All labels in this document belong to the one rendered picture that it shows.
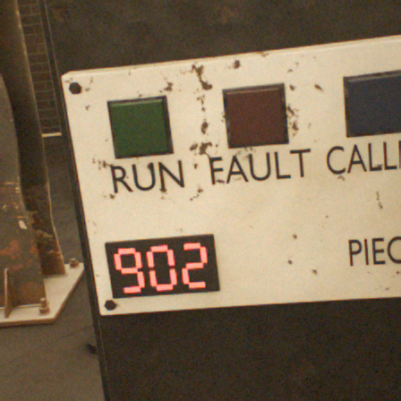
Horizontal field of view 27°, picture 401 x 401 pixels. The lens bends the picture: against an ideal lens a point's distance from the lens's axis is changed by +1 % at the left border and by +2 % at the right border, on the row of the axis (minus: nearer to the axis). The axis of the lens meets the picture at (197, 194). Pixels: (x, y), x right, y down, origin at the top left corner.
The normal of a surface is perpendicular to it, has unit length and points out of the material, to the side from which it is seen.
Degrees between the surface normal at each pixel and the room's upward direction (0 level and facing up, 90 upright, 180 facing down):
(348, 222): 90
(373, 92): 90
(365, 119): 90
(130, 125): 90
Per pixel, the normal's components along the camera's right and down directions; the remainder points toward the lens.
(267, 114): -0.10, 0.29
